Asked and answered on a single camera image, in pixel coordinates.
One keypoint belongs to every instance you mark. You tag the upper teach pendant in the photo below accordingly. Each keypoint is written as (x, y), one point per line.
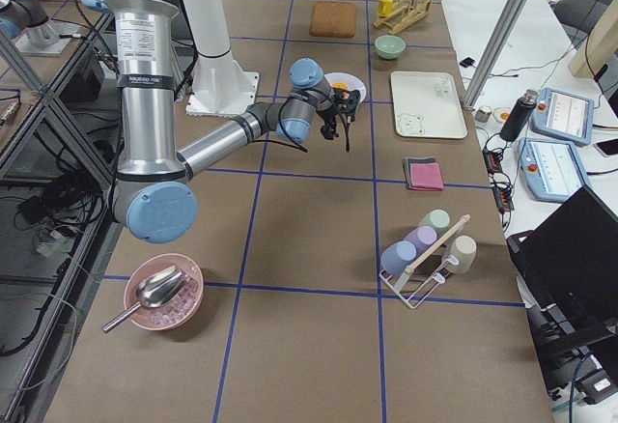
(563, 116)

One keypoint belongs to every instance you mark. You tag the green cup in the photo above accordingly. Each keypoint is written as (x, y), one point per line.
(437, 219)

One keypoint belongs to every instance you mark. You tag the metal scoop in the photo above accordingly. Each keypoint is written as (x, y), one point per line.
(153, 292)

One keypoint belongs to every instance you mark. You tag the pink bowl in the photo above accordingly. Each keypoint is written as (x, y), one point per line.
(181, 307)

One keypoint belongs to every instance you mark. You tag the small metal tin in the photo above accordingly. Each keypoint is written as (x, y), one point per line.
(483, 113)

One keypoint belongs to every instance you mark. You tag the beige cup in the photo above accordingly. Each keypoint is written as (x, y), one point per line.
(460, 254)

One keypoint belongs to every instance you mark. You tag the orange fruit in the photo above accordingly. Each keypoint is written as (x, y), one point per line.
(340, 88)

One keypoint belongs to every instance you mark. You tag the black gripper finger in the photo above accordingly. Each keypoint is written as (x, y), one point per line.
(329, 131)

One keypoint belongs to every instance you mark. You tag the purple cup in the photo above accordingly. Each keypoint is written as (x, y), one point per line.
(422, 238)

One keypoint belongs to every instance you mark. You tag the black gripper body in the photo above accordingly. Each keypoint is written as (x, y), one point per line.
(329, 115)

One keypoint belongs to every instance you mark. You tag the grey cloth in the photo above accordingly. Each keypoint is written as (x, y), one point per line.
(409, 160)

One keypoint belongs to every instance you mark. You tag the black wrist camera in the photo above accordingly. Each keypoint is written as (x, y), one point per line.
(347, 102)

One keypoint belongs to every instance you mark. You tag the blue cup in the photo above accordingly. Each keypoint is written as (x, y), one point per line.
(395, 258)

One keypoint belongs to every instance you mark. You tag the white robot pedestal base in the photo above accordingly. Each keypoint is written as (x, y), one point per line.
(220, 86)

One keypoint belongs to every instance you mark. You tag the wooden cutting board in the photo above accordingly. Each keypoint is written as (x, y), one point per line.
(333, 20)

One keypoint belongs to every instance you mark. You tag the wooden dish rack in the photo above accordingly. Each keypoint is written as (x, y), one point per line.
(405, 14)

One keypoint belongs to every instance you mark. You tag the pink cloth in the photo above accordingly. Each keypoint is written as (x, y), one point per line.
(426, 176)

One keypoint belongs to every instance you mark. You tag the aluminium frame post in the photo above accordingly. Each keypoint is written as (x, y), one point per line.
(501, 31)

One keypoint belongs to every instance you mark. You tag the white wire cup rack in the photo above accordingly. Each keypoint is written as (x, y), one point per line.
(411, 289)

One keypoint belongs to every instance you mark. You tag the black laptop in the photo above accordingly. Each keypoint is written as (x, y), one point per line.
(569, 264)

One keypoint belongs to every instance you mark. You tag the cream bear tray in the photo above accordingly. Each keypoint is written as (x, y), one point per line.
(426, 105)

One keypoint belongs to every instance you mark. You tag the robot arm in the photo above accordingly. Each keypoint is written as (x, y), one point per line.
(150, 193)

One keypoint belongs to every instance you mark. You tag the black power strip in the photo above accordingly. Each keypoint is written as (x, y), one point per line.
(501, 184)

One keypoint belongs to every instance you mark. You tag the lower teach pendant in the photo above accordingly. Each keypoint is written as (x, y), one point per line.
(552, 169)

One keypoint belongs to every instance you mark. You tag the yellow cup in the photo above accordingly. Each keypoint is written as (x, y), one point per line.
(385, 8)

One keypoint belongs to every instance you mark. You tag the teach pendant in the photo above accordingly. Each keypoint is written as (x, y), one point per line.
(563, 116)
(552, 169)

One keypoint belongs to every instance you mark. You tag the black bottle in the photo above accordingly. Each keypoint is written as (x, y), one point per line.
(519, 116)

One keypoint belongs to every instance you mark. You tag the white round plate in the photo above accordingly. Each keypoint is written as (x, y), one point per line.
(353, 82)

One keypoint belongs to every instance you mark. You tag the green bowl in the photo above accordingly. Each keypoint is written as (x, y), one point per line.
(389, 47)

